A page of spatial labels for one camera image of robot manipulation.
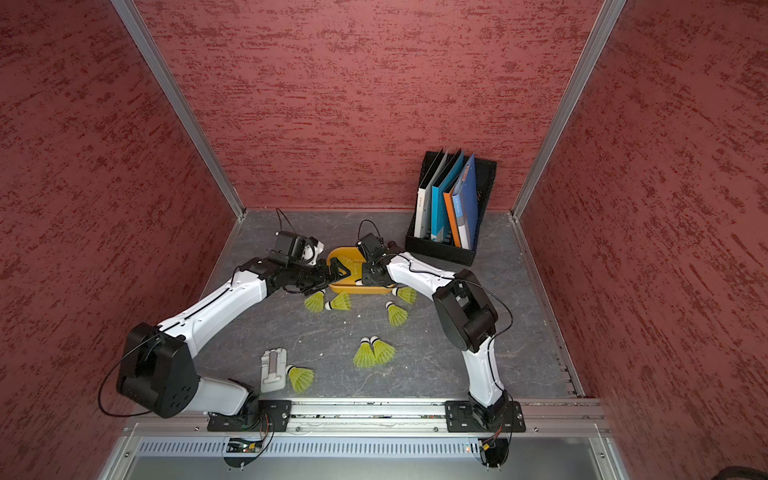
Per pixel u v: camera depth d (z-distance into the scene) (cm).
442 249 101
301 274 70
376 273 70
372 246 75
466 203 92
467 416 74
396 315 92
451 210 90
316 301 90
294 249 67
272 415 75
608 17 71
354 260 85
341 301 90
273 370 80
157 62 79
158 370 41
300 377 77
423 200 89
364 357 83
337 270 76
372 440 71
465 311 53
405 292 93
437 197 88
